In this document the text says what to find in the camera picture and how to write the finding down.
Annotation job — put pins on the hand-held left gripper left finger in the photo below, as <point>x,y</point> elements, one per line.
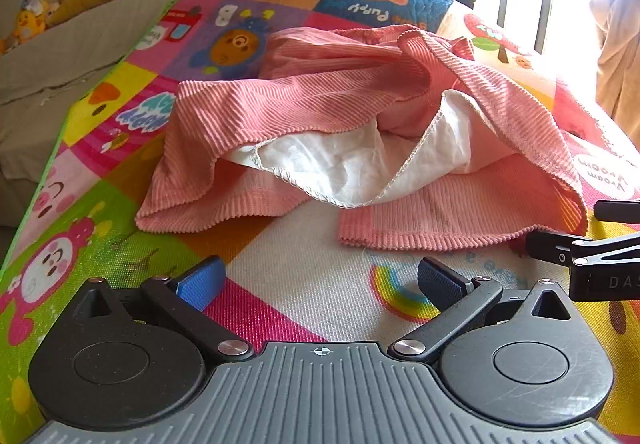
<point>200,281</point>

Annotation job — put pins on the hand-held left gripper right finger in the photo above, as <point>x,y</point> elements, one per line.
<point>440,284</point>

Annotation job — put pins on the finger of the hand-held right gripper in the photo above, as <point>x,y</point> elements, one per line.
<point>617,210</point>
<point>550,246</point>

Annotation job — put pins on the colourful cartoon printed blanket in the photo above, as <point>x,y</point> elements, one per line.
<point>310,279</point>

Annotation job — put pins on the hanging beige cloth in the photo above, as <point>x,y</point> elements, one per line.
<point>617,54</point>

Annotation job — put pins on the bed with beige cover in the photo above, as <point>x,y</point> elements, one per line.
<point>50,74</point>

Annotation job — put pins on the yellow chick plush toy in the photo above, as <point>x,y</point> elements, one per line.
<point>27,24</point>

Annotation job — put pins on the white plush toy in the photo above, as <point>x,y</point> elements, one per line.
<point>32,3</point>

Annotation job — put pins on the black window frame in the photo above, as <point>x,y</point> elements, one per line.
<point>542,14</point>

